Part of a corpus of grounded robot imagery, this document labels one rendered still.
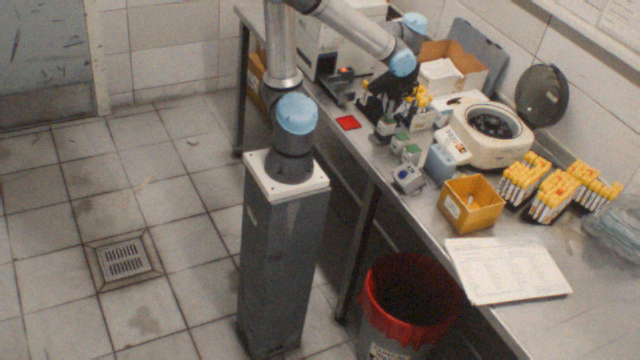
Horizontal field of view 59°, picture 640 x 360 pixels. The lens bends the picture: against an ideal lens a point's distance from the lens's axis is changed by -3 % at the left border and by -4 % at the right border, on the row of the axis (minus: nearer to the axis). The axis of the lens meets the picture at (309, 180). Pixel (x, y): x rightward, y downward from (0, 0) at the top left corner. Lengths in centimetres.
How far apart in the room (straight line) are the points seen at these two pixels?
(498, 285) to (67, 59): 247
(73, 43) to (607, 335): 272
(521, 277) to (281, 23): 94
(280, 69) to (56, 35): 178
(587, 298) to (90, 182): 231
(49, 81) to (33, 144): 35
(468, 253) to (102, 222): 179
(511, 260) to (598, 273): 27
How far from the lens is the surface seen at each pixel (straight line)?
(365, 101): 208
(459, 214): 170
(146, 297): 255
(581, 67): 208
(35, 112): 344
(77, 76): 335
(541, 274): 171
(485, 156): 193
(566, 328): 164
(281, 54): 163
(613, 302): 178
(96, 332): 248
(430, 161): 185
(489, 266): 166
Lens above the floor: 204
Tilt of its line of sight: 41 degrees down
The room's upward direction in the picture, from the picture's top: 9 degrees clockwise
